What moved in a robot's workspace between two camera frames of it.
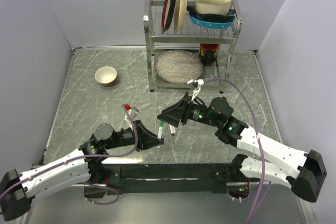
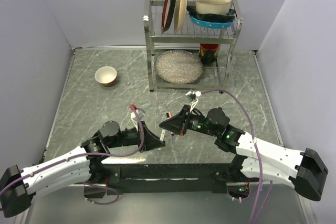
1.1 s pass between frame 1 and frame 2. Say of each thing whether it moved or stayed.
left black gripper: stayed
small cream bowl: stayed
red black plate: stayed
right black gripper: moved
